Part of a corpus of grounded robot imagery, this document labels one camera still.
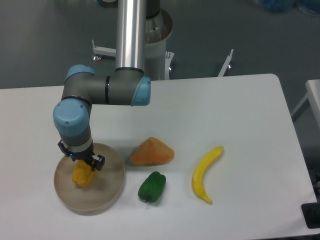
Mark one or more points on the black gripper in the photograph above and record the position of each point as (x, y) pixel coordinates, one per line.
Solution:
(96, 162)

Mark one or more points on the yellow toy pepper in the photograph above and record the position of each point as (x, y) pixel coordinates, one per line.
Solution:
(82, 174)

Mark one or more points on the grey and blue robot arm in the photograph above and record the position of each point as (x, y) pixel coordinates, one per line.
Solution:
(82, 89)

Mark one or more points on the beige round plate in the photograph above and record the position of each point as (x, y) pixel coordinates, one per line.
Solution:
(103, 190)

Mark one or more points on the green toy pepper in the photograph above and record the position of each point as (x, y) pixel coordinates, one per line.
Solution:
(152, 188)

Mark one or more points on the orange toy pumpkin slice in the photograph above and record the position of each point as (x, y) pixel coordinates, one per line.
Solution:
(152, 152)

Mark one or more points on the yellow toy banana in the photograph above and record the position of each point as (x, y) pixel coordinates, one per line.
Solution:
(197, 180)

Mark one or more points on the black device at table edge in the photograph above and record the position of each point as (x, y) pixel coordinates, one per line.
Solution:
(311, 214)

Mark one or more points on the white side table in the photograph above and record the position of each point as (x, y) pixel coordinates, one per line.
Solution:
(310, 99)

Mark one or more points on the blue bag in background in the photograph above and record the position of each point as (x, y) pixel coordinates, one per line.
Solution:
(309, 7)

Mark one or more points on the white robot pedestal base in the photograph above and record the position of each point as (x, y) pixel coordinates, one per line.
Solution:
(158, 28)

